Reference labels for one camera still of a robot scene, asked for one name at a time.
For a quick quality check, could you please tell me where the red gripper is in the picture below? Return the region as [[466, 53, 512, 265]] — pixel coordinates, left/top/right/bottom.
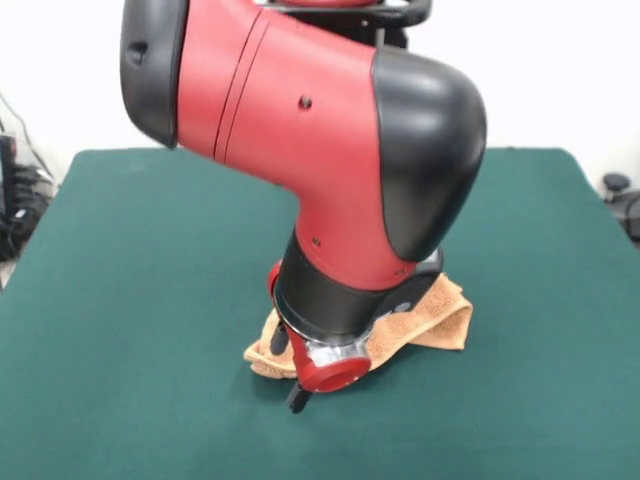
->
[[266, 262, 372, 416]]

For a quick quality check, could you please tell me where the tan terry towel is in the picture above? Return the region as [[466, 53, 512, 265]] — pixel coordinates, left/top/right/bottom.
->
[[243, 272, 474, 380]]

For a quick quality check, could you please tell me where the dark green table cloth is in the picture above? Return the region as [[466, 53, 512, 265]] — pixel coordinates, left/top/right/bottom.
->
[[0, 147, 640, 480]]

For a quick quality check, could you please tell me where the black office chair part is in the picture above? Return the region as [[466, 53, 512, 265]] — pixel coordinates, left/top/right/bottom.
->
[[602, 172, 640, 236]]

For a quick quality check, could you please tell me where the black equipment with cables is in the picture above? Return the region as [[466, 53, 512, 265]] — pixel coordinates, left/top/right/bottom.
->
[[0, 133, 56, 262]]

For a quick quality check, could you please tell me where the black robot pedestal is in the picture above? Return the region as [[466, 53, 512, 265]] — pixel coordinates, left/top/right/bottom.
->
[[259, 0, 431, 51]]

